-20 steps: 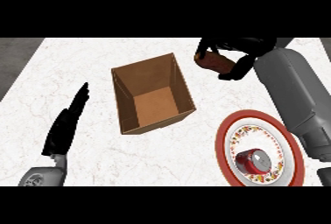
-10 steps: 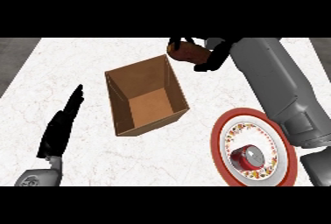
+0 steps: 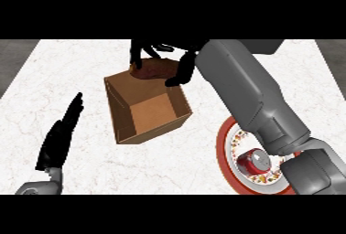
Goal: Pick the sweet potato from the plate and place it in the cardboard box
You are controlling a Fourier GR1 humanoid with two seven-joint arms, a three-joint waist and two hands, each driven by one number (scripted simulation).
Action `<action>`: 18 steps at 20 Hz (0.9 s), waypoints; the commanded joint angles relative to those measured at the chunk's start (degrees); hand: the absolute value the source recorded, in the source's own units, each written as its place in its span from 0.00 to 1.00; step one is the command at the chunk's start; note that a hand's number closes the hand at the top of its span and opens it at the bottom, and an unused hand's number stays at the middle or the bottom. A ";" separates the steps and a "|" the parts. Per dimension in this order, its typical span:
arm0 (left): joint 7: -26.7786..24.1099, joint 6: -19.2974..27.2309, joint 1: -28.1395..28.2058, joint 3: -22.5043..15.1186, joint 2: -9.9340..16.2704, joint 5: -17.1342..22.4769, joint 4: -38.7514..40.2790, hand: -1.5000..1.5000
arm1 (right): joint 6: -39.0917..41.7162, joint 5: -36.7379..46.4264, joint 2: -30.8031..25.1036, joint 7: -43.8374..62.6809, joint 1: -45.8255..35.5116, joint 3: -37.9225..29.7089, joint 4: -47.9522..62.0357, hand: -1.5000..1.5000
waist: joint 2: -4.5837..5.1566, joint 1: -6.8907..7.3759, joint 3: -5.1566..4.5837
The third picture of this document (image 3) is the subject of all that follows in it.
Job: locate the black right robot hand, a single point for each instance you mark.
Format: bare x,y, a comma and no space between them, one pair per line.
185,65

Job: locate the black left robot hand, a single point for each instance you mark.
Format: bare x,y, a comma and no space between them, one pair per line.
58,140

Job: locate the brown sweet potato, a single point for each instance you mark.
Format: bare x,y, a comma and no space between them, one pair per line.
157,68

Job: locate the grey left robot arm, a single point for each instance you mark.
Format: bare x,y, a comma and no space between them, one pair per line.
43,185

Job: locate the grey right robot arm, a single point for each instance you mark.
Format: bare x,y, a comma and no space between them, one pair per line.
256,103

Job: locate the brown cardboard box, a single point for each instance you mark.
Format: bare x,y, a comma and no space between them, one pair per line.
148,109

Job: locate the red rimmed patterned plate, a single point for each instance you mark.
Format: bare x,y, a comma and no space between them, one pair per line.
230,161

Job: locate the red can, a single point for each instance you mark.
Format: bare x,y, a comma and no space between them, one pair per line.
253,161

